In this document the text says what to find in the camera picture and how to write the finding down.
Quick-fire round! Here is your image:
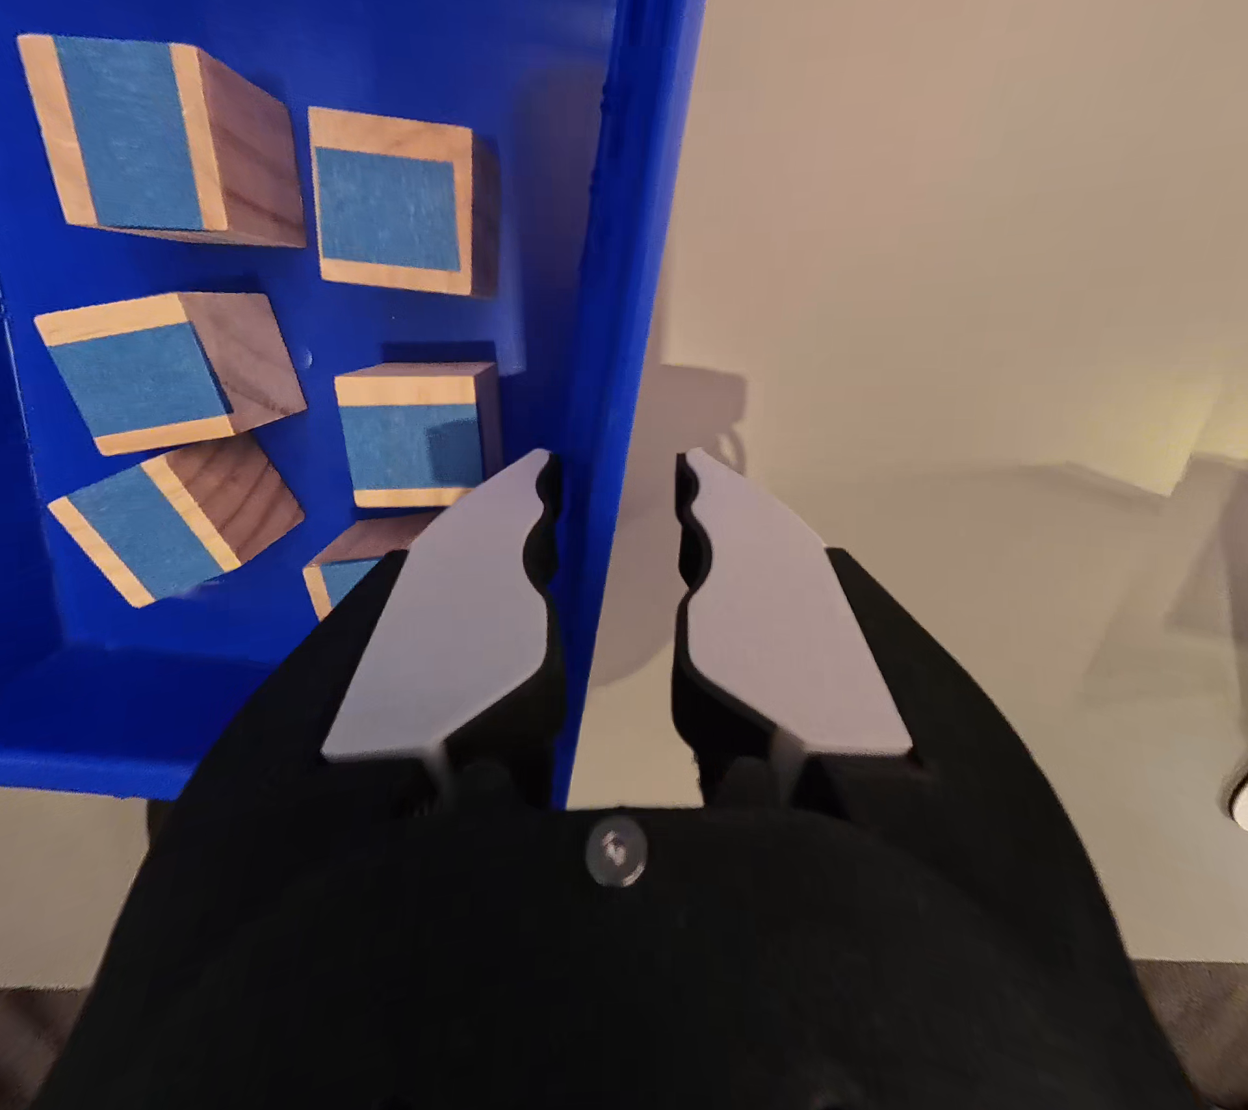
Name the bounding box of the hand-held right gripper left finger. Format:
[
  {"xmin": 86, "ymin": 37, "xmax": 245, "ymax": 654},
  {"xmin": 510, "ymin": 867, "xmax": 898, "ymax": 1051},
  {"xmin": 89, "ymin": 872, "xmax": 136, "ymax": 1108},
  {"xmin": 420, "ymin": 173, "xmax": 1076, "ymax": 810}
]
[{"xmin": 320, "ymin": 447, "xmax": 567, "ymax": 805}]

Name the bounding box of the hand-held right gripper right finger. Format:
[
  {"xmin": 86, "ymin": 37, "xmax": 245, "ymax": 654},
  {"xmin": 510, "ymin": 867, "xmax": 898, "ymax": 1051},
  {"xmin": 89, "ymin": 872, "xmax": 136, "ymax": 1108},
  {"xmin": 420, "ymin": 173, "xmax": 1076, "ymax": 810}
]
[{"xmin": 671, "ymin": 447, "xmax": 917, "ymax": 805}]

